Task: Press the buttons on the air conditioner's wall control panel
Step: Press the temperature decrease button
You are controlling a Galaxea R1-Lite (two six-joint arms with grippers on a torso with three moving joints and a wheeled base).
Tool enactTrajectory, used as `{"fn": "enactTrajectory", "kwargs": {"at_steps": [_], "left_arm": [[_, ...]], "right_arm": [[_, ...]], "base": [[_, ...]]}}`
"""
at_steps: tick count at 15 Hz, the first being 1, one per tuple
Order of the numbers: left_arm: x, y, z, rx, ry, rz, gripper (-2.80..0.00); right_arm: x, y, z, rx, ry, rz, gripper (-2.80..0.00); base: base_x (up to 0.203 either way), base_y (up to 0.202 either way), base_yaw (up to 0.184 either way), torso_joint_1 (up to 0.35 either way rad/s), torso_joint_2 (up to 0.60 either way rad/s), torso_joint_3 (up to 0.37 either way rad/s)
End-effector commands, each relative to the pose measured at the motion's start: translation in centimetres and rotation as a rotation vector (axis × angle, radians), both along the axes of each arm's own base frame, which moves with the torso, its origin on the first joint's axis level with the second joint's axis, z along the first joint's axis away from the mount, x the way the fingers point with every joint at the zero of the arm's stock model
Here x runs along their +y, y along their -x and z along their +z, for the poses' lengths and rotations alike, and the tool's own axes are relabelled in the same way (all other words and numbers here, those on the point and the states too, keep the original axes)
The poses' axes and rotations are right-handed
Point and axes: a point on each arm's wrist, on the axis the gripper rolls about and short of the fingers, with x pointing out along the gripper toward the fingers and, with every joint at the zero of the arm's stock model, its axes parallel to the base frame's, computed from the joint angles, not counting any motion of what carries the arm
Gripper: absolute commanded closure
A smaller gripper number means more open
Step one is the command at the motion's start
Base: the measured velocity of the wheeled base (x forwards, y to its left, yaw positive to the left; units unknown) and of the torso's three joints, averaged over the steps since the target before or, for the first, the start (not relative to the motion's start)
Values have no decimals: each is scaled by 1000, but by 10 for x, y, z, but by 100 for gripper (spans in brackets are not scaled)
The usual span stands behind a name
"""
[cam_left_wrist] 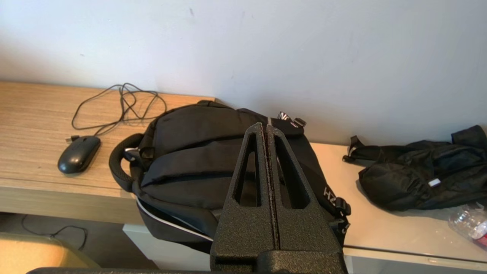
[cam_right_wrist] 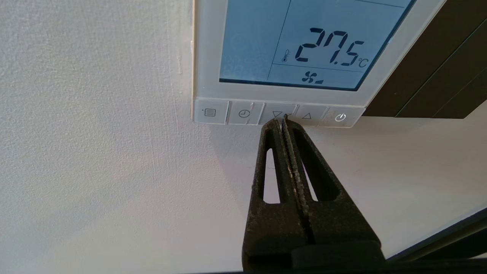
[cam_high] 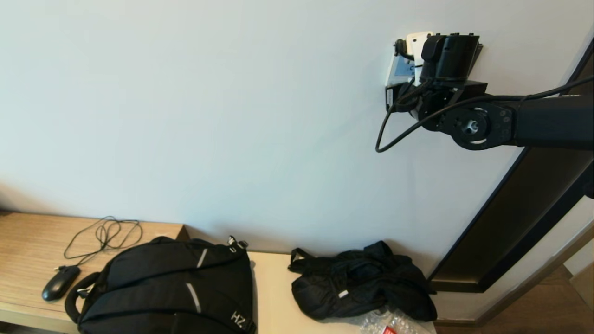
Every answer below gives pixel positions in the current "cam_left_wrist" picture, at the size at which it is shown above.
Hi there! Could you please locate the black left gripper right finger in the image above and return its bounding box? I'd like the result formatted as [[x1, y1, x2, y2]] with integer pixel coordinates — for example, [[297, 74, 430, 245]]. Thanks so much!
[[266, 124, 342, 252]]

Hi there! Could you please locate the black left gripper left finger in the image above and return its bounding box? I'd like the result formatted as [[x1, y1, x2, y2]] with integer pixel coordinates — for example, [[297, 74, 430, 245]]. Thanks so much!
[[210, 122, 277, 273]]

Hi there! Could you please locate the black backpack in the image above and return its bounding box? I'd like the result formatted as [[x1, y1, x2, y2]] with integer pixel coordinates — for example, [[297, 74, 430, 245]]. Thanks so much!
[[108, 100, 351, 255]]

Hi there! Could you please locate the small black fabric bag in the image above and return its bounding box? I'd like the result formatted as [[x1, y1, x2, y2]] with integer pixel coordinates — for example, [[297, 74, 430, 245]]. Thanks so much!
[[342, 125, 487, 212]]

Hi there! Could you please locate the clear plastic bottle red label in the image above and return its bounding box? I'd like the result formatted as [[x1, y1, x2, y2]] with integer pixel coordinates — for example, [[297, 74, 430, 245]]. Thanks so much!
[[448, 202, 487, 248]]

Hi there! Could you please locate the black computer mouse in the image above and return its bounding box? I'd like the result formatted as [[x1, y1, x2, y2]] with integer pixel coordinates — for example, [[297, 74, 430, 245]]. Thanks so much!
[[57, 135, 102, 175]]

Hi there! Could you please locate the yellow seat cushion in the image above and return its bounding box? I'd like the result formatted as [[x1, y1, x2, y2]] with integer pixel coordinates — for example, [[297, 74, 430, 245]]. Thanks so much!
[[0, 232, 100, 274]]

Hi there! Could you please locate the light wooden desk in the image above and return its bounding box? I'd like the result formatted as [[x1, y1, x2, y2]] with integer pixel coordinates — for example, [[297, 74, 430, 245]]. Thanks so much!
[[0, 81, 216, 225]]

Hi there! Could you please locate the thin black floor cable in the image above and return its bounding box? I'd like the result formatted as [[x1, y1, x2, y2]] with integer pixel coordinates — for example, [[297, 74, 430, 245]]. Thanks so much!
[[21, 214, 89, 251]]

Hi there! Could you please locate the black mouse cable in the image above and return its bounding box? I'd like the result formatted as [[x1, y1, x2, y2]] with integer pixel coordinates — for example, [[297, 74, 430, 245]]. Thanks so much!
[[65, 83, 167, 143]]

